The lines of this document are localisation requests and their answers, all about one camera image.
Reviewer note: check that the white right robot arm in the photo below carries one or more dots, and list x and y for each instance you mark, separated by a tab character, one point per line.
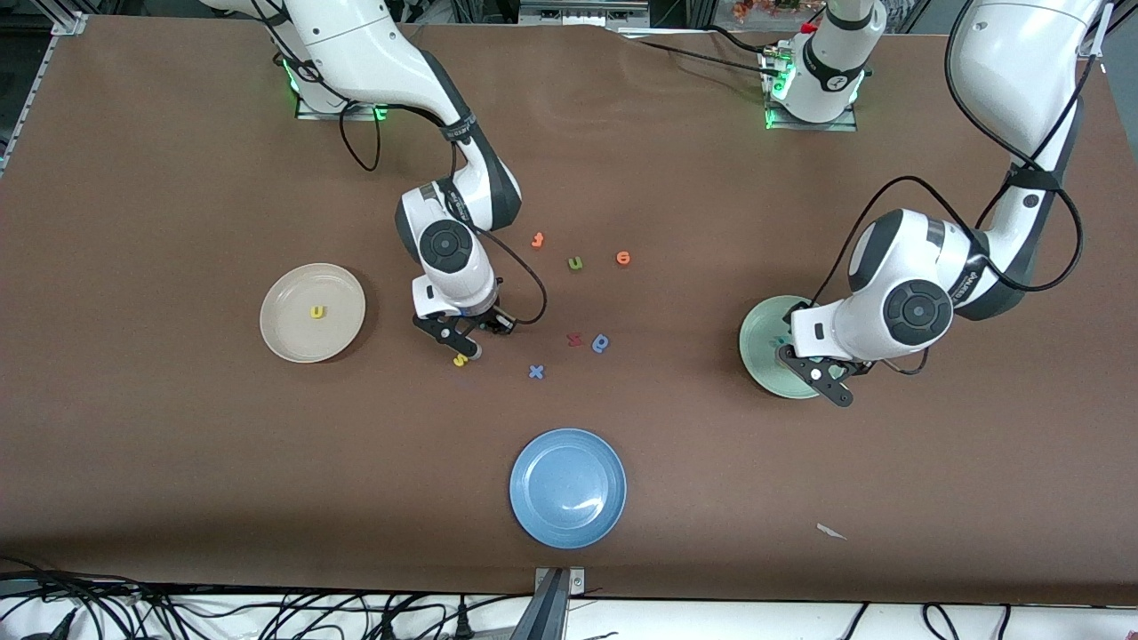
356	44

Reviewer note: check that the green plate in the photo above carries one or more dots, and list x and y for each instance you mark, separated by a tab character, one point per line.
756	347

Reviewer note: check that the blue foam letter a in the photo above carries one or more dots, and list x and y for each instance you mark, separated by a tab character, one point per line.
601	343

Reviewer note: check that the beige plate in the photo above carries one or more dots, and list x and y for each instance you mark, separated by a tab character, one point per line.
293	329

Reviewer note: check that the blue plate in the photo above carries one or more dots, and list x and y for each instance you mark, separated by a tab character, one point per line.
568	488

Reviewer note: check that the white paper scrap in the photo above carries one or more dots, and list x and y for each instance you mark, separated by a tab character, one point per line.
831	532

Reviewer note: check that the grey power strip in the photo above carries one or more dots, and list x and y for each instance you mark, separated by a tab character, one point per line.
582	11

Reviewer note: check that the dried flower bunch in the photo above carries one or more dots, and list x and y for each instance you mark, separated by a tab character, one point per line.
765	7

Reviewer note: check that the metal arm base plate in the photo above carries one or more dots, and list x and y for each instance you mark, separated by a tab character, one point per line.
356	114
845	124

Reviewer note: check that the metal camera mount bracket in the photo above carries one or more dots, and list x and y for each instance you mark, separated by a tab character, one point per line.
547	613

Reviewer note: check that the aluminium table edge rail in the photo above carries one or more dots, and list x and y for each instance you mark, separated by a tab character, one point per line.
44	62

